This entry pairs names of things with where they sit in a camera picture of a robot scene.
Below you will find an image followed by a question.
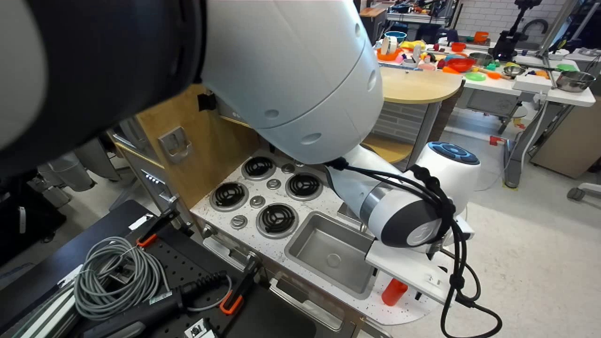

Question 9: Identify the orange plastic cup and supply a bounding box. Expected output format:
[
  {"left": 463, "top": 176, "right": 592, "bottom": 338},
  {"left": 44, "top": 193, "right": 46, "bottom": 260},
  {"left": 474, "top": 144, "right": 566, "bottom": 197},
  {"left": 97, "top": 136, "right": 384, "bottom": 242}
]
[{"left": 382, "top": 277, "right": 410, "bottom": 307}]

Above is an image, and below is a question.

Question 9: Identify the metal toy sink basin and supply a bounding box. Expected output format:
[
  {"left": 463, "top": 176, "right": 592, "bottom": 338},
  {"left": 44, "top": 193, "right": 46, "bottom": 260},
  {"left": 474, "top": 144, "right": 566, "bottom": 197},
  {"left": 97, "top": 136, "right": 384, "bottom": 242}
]
[{"left": 284, "top": 210, "right": 382, "bottom": 300}]

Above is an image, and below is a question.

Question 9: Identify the black coil stove burner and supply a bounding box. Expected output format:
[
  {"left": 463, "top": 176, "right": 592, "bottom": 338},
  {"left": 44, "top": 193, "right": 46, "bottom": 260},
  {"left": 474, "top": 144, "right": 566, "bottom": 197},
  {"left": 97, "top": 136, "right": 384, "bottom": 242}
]
[
  {"left": 241, "top": 153, "right": 279, "bottom": 182},
  {"left": 284, "top": 170, "right": 326, "bottom": 202},
  {"left": 209, "top": 180, "right": 252, "bottom": 212},
  {"left": 254, "top": 200, "right": 301, "bottom": 240}
]

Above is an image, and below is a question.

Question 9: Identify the wooden toy kitchen unit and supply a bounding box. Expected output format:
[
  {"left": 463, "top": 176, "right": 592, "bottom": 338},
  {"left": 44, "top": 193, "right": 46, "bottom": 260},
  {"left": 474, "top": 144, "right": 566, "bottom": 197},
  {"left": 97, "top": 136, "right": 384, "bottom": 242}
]
[{"left": 110, "top": 63, "right": 467, "bottom": 338}]

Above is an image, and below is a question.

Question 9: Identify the grey dispenser panel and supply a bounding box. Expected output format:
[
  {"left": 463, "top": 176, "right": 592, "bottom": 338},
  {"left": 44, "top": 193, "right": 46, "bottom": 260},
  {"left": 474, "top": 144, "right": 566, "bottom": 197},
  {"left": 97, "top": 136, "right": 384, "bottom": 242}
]
[{"left": 157, "top": 125, "right": 194, "bottom": 165}]

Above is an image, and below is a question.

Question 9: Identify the grey kitchen support pole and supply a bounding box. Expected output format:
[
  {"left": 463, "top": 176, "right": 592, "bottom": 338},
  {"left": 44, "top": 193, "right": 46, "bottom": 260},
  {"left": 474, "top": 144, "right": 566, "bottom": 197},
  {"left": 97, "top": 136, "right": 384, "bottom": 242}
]
[{"left": 401, "top": 101, "right": 444, "bottom": 172}]

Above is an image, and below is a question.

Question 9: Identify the red bowl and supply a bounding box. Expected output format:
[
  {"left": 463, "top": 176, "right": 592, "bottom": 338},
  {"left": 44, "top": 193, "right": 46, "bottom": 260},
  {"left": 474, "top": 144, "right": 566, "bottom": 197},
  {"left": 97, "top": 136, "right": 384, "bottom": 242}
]
[{"left": 444, "top": 56, "right": 480, "bottom": 74}]

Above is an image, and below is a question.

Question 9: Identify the black stand on table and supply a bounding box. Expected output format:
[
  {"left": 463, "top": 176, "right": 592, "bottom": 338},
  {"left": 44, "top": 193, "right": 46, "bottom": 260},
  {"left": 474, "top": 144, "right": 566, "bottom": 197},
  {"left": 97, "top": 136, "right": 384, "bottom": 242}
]
[{"left": 491, "top": 0, "right": 545, "bottom": 63}]

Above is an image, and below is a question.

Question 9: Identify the white background work table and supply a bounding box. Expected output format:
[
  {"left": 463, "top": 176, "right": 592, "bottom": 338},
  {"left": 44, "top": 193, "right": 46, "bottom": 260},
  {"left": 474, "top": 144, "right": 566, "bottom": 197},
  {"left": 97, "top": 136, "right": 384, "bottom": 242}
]
[{"left": 375, "top": 35, "right": 598, "bottom": 191}]

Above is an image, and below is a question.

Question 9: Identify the black perforated robot table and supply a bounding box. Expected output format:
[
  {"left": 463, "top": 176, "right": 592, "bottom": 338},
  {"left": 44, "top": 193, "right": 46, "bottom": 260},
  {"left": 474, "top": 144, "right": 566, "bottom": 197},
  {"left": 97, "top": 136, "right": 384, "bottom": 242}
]
[{"left": 0, "top": 197, "right": 354, "bottom": 338}]

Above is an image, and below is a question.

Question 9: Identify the beige cabinet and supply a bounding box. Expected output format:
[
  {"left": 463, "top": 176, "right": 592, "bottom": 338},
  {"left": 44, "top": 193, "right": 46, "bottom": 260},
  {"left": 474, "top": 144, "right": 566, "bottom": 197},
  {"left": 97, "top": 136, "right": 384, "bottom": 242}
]
[{"left": 530, "top": 97, "right": 601, "bottom": 180}]

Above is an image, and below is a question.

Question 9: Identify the metal bowl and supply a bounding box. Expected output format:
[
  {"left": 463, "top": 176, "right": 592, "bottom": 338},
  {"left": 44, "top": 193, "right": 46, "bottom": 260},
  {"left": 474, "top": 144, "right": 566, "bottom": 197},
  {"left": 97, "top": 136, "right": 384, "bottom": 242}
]
[{"left": 555, "top": 69, "right": 594, "bottom": 95}]

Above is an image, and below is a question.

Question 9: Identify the black clamp orange handle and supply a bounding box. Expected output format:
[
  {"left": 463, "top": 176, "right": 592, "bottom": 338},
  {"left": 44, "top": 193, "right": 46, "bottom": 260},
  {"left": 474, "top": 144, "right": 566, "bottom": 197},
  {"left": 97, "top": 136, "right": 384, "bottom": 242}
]
[
  {"left": 219, "top": 255, "right": 266, "bottom": 317},
  {"left": 134, "top": 208, "right": 183, "bottom": 251}
]

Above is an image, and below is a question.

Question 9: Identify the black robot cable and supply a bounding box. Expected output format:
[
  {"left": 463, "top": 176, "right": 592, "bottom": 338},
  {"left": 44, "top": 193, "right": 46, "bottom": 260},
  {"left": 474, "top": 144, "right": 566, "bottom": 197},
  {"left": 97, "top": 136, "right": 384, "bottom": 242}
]
[{"left": 326, "top": 157, "right": 504, "bottom": 338}]

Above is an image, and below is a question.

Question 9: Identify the coiled grey cable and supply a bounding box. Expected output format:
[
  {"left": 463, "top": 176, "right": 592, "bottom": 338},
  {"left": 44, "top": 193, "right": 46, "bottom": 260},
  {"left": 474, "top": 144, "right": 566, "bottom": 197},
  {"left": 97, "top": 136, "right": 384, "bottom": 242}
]
[{"left": 74, "top": 234, "right": 174, "bottom": 324}]

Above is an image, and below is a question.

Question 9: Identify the black camera tripod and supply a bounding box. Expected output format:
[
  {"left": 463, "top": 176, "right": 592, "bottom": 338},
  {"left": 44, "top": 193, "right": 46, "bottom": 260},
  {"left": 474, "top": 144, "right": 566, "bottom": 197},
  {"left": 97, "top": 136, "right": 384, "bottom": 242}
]
[{"left": 0, "top": 170, "right": 68, "bottom": 259}]

